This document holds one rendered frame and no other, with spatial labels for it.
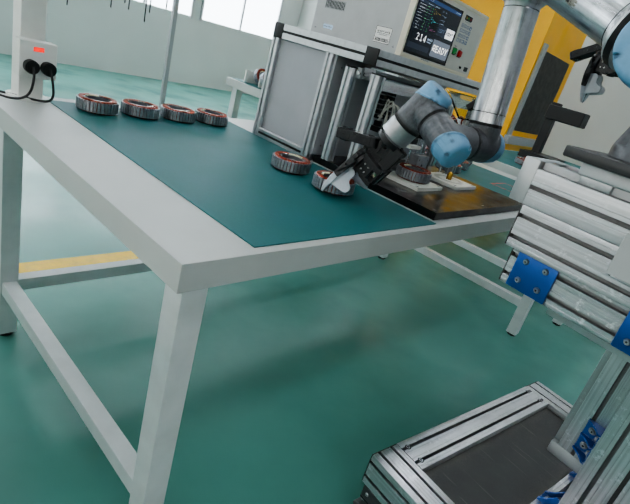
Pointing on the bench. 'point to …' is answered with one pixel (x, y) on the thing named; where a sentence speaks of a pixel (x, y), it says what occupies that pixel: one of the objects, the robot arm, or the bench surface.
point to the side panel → (292, 95)
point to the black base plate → (484, 202)
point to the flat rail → (398, 89)
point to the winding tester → (398, 28)
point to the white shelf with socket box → (31, 53)
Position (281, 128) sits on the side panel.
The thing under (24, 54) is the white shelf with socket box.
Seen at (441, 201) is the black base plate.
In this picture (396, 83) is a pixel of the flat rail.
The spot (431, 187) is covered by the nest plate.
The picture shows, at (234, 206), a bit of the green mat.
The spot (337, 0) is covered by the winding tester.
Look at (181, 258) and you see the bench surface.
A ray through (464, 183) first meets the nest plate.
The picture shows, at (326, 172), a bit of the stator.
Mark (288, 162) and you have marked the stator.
